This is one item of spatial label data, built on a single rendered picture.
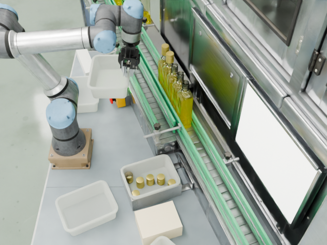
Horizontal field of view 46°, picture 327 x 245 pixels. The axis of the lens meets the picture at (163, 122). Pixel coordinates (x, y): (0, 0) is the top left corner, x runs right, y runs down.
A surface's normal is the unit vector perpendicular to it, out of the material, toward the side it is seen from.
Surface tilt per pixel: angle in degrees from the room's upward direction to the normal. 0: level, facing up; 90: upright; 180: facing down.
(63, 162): 90
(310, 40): 90
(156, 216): 0
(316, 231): 90
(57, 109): 9
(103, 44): 92
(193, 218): 0
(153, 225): 0
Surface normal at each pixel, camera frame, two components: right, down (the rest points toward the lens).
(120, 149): 0.00, -0.67
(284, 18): -0.94, 0.26
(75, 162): 0.00, 0.74
